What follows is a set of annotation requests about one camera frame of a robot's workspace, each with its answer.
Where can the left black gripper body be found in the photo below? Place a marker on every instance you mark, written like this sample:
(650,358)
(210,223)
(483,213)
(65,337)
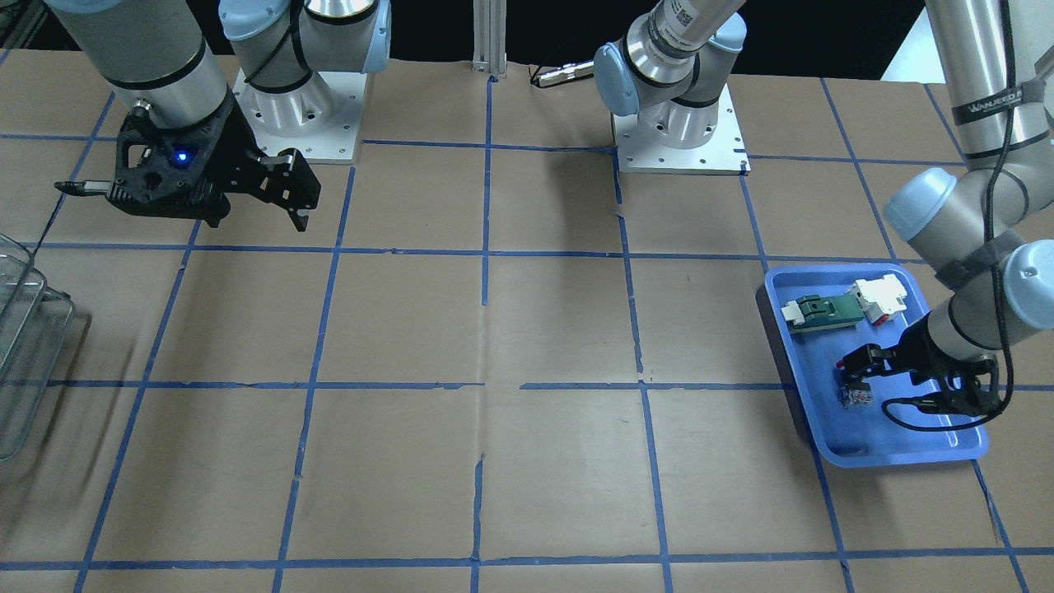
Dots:
(920,347)

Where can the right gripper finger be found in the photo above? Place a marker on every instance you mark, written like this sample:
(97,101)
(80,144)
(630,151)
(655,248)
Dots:
(286,181)

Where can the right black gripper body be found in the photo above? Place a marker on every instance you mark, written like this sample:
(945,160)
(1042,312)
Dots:
(231,153)

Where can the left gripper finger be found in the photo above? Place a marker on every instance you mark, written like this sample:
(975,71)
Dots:
(868,361)

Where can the red push button switch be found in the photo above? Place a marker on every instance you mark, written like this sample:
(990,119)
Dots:
(856,393)

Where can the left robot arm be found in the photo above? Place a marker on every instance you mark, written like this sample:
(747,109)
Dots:
(677,57)

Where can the white circuit breaker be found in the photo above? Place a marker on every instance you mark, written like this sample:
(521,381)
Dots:
(880,300)

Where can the green terminal block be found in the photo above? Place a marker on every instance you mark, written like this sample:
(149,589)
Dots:
(813,312)

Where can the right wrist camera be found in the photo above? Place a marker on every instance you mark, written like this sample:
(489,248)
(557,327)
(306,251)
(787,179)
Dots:
(151,179)

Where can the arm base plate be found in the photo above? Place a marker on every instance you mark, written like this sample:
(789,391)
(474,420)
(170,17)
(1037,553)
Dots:
(677,139)
(322,119)

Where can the aluminium frame post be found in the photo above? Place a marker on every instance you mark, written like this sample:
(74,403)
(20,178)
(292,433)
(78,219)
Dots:
(489,37)

